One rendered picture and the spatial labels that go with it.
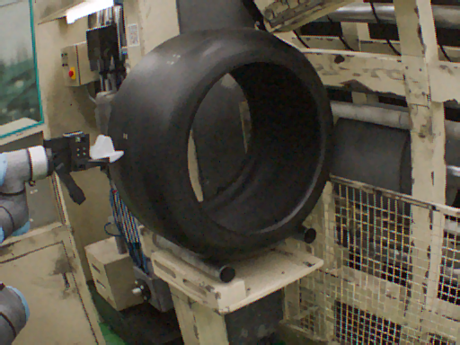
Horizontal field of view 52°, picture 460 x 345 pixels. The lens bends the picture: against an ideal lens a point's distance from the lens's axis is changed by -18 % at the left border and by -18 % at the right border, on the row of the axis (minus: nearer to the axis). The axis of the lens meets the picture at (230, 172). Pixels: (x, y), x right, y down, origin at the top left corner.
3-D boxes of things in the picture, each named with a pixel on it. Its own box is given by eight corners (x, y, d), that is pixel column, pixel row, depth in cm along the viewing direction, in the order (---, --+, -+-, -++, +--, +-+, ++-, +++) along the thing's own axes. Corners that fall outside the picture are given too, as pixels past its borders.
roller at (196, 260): (155, 246, 163) (152, 233, 162) (168, 242, 166) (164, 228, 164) (222, 286, 135) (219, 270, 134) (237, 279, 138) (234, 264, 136)
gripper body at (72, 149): (92, 132, 117) (47, 141, 110) (94, 171, 119) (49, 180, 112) (82, 129, 123) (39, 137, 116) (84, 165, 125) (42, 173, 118)
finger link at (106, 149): (127, 134, 123) (92, 140, 118) (128, 159, 124) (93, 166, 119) (121, 132, 125) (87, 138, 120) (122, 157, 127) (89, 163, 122)
